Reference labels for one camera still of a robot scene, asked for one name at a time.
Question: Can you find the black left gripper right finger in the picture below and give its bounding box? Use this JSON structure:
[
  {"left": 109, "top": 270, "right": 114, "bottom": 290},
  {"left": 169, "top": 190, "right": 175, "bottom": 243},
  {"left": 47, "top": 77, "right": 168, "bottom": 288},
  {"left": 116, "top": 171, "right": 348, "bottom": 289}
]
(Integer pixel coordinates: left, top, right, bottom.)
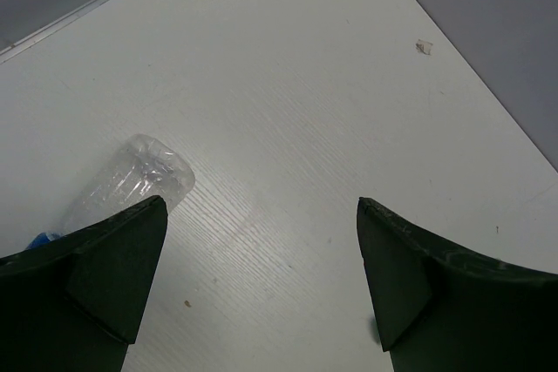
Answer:
[{"left": 357, "top": 198, "right": 557, "bottom": 371}]

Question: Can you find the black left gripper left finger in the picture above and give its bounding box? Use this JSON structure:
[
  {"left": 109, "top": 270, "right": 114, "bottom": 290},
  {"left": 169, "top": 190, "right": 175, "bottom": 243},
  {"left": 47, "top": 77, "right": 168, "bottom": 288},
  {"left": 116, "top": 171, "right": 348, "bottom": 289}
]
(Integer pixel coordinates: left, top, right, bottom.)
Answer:
[{"left": 1, "top": 196, "right": 168, "bottom": 371}]

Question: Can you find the clear bottle blue label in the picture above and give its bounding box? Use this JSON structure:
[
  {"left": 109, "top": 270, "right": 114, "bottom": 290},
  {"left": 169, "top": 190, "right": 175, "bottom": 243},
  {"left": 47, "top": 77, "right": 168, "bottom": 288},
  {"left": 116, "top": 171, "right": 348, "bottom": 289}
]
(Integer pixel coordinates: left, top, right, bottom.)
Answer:
[{"left": 27, "top": 134, "right": 195, "bottom": 249}]

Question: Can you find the small tape scrap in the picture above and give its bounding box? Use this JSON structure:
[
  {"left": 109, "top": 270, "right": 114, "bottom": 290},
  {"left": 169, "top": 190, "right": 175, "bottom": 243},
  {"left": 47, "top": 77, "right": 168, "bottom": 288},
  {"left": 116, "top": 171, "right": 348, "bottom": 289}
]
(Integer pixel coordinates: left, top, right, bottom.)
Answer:
[{"left": 415, "top": 39, "right": 433, "bottom": 56}]

